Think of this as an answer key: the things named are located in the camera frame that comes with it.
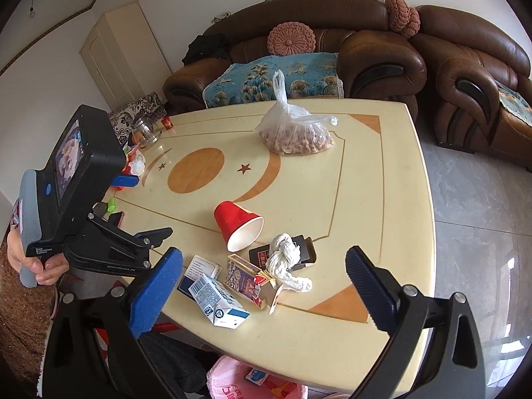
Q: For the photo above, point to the pink trash bag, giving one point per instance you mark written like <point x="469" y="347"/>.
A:
<point x="232" y="378"/>

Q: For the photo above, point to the blue printed sofa cover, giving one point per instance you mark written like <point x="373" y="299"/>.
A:
<point x="249" y="79"/>

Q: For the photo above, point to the dark grey cloth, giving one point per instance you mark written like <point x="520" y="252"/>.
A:
<point x="178" y="365"/>

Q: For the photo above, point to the torn patterned cigarette box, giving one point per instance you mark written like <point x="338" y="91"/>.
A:
<point x="243" y="280"/>

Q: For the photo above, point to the red white plastic stool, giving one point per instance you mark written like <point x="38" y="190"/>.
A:
<point x="166" y="326"/>

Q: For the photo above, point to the blue white milk carton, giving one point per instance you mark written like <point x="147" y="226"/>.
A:
<point x="216" y="303"/>

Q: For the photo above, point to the black cloth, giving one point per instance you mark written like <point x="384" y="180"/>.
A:
<point x="205" y="48"/>

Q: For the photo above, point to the red paper cup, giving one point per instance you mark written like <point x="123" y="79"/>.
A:
<point x="232" y="220"/>

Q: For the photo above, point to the small white box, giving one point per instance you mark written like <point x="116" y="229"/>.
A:
<point x="199" y="266"/>

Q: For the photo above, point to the glass jar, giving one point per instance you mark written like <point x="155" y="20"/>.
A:
<point x="145" y="131"/>

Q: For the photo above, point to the small white paper scrap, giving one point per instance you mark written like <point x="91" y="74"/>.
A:
<point x="332" y="121"/>

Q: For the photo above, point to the blue printed armchair cover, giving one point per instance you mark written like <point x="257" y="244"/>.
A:
<point x="517" y="104"/>

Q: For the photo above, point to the small red cup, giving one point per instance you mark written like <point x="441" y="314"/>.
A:
<point x="167" y="123"/>

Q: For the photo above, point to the black white patterned stool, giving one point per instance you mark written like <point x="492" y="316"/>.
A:
<point x="139" y="112"/>

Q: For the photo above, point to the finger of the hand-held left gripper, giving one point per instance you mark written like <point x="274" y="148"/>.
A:
<point x="153" y="235"/>
<point x="124" y="181"/>

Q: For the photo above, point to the brown leather armchair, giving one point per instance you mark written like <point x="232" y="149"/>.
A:
<point x="469" y="50"/>

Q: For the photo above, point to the person's left forearm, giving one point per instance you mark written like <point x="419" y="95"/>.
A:
<point x="20" y="324"/>

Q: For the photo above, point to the round pink knitted cushion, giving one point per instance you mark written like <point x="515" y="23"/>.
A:
<point x="395" y="10"/>
<point x="291" y="38"/>
<point x="413" y="23"/>

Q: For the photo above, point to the cream wooden cabinet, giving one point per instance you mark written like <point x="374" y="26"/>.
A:
<point x="120" y="54"/>

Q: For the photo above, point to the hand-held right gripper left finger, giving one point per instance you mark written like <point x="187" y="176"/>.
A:
<point x="160" y="289"/>

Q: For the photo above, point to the brown leather sofa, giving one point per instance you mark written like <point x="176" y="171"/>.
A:
<point x="361" y="50"/>

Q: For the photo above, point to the green plastic clip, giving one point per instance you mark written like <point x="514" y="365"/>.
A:
<point x="110" y="206"/>

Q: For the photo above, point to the white plastic bag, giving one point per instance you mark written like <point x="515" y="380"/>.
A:
<point x="135" y="163"/>

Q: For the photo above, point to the crumpled white tissue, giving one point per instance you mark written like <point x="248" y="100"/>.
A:
<point x="282" y="257"/>

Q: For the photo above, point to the dark tablet with pink edge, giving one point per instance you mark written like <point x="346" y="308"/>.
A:
<point x="117" y="217"/>

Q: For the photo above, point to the person's left hand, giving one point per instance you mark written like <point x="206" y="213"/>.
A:
<point x="52" y="268"/>

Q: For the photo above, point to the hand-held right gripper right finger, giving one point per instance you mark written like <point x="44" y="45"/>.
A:
<point x="368" y="286"/>

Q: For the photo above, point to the black cardboard box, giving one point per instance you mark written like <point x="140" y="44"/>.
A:
<point x="259" y="257"/>

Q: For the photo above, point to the small blue white packet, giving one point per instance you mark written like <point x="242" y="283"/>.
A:
<point x="255" y="376"/>

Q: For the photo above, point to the plastic bag of peanuts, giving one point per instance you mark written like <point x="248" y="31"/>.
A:
<point x="295" y="131"/>

